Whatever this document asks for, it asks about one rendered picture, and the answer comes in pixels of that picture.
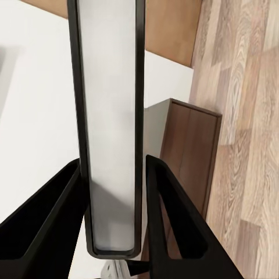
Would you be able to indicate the sliding door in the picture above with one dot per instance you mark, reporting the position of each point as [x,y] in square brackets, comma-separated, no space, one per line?
[170,25]

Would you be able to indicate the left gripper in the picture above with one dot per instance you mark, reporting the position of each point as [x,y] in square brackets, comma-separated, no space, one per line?
[137,267]

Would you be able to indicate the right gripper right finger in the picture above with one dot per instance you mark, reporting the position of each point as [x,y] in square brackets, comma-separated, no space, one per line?
[203,256]

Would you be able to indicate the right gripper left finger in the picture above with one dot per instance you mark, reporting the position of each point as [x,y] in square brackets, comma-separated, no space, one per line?
[38,240]

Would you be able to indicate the bench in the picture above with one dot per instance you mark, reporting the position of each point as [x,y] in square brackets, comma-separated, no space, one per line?
[185,137]

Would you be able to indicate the hardback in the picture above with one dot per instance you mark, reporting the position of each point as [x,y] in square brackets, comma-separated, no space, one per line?
[107,42]

